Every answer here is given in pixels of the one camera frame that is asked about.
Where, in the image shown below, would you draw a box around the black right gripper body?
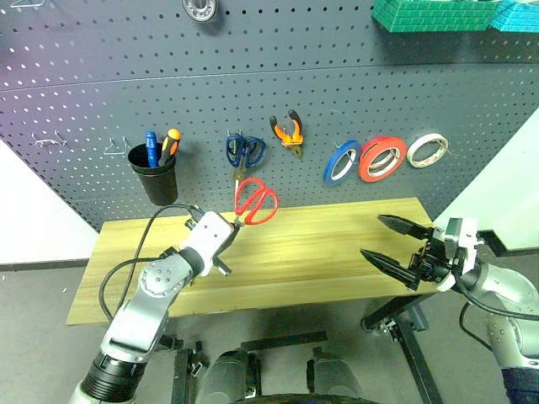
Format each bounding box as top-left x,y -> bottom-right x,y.
406,226 -> 459,289

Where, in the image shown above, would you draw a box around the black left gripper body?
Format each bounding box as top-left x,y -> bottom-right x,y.
211,229 -> 237,278

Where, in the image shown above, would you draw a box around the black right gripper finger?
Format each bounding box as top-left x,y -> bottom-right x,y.
359,248 -> 423,293
376,214 -> 435,242

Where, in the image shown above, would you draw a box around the red handled scissors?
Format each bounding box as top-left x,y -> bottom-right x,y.
232,176 -> 280,229

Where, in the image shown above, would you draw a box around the wide red tape roll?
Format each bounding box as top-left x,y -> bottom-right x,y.
357,135 -> 409,184

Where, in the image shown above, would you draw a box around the orange black pliers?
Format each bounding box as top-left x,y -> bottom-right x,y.
269,109 -> 306,161

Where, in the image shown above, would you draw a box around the thin red tape roll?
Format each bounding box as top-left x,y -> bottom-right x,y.
367,146 -> 402,176

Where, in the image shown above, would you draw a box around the white tape roll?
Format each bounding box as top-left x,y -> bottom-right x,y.
405,131 -> 450,169

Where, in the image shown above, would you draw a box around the blue tape roll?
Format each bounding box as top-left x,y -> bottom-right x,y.
322,139 -> 364,188

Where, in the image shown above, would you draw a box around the grey metal pegboard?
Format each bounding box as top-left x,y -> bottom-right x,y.
0,0 -> 539,234

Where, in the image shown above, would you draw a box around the black plastic cup holder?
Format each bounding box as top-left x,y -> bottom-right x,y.
126,142 -> 179,207

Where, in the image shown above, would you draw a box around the black flat floor bar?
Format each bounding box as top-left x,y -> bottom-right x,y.
240,331 -> 329,351

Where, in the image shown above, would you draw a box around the silver rounded robot leg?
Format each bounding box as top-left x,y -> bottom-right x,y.
308,355 -> 364,404
196,348 -> 254,404

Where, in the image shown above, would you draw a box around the green brick pattern block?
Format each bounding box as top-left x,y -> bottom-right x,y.
371,0 -> 500,34

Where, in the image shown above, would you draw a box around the round metal disc fixture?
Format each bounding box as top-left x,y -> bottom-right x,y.
181,0 -> 218,24

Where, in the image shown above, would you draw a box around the teal brick pattern block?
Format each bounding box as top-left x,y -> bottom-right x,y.
488,0 -> 539,35

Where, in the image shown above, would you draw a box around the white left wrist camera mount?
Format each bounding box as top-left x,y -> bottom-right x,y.
179,210 -> 236,278

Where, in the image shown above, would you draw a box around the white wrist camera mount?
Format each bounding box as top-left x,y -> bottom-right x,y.
433,215 -> 486,293
179,210 -> 236,278

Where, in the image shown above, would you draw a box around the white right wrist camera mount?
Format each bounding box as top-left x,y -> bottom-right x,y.
433,215 -> 486,293

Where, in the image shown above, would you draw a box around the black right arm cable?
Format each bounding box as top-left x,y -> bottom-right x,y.
451,275 -> 539,351

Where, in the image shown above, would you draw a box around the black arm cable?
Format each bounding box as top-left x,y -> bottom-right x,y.
451,275 -> 539,351
98,203 -> 200,323

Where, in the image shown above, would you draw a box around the black metal table frame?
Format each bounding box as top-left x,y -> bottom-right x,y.
171,289 -> 446,404

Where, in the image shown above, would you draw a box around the blue handled scissors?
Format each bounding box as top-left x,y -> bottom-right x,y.
225,133 -> 267,183

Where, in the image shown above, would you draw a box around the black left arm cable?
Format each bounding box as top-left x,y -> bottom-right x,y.
98,203 -> 200,323

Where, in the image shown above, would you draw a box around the orange black handled screwdriver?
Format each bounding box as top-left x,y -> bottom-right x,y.
157,127 -> 183,168

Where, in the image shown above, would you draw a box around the blue handled screwdriver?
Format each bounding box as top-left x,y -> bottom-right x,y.
144,130 -> 159,168

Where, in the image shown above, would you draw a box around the silver wire loop hook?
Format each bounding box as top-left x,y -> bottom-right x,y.
104,136 -> 130,157

